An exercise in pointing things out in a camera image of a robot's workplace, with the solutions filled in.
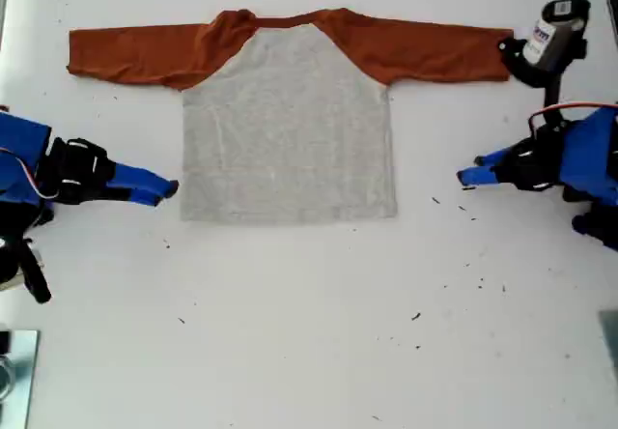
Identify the grey shirt with brown sleeves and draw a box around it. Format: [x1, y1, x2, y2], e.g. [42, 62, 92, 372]
[65, 7, 516, 222]

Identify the gripper's black camera stalk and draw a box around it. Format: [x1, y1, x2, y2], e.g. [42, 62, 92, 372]
[496, 36, 589, 126]

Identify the gripper's black camera box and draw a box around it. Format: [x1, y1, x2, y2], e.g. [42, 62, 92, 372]
[0, 233, 53, 304]
[520, 0, 591, 72]

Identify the steel post base plate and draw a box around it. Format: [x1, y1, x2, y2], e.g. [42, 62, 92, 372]
[0, 329, 40, 406]

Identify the arm's red white wire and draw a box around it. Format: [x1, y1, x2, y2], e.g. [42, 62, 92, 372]
[526, 101, 618, 140]
[0, 147, 50, 204]

